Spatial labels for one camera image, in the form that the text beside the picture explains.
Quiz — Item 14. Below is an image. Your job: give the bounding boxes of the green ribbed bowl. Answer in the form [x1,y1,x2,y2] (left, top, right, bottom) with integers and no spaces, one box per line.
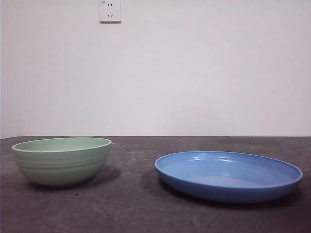
[11,136,113,187]

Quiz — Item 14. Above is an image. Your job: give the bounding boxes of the white wall socket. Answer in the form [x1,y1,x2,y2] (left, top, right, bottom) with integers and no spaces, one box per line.
[99,0,122,24]

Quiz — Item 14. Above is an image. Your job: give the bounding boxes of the blue plate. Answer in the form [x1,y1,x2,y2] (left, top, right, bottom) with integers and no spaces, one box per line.
[154,150,304,204]

